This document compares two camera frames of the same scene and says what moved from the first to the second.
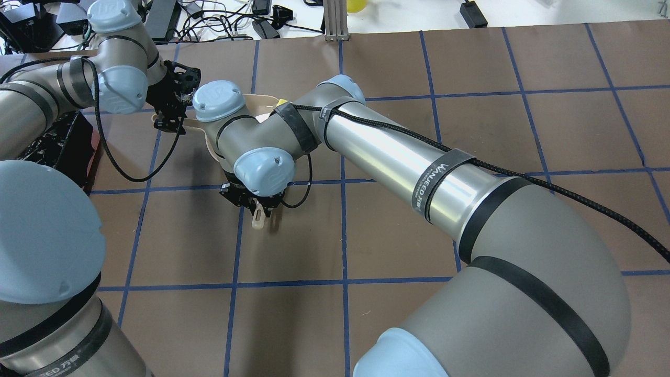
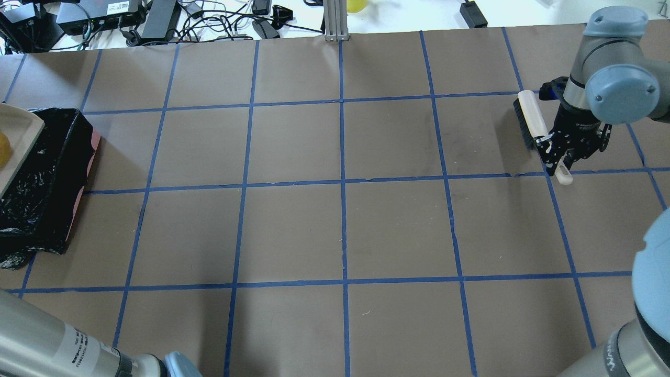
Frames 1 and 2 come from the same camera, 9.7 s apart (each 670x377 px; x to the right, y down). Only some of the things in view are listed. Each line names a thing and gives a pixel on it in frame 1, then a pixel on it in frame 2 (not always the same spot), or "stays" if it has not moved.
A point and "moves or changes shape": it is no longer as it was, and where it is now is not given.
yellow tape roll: [354, 6] stays
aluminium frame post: [336, 20] stays
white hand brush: [258, 224] to [530, 119]
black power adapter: [472, 15] stays
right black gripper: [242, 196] to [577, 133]
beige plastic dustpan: [259, 106] moves or changes shape
